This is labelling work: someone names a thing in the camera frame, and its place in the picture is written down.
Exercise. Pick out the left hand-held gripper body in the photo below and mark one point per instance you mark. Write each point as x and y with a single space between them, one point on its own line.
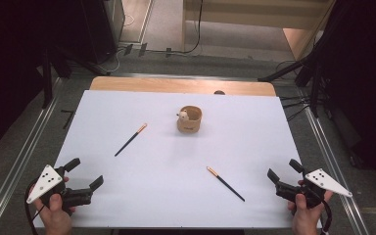
45 182

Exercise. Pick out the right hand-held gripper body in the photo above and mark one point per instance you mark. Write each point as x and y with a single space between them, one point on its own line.
323 182

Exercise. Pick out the black chopstick with orange end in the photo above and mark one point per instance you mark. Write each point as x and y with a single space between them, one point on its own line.
130 139
225 184

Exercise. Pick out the wooden chopstick holder cup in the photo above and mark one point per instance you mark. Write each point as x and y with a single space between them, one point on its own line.
189 122

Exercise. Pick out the person's left hand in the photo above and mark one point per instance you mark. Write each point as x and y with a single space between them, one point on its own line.
56 218

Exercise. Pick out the person's right hand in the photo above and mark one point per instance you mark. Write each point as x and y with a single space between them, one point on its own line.
306 218

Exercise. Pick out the white table mat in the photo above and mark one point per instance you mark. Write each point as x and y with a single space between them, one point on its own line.
176 182

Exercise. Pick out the black tripod leg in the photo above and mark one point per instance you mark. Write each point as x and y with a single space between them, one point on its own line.
284 70

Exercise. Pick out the dark curtain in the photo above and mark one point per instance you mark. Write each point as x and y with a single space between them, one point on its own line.
9 65
362 81

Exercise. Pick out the wooden table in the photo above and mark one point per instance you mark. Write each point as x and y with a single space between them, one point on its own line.
176 85

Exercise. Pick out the dark cabinet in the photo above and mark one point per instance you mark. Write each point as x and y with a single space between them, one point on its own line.
103 29

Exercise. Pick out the light wooden furniture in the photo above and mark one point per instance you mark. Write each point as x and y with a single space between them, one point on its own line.
241 14

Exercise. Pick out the metal floor rail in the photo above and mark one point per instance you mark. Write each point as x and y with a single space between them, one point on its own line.
16 163
336 169

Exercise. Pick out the black stand post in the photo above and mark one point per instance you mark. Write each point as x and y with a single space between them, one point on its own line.
314 91

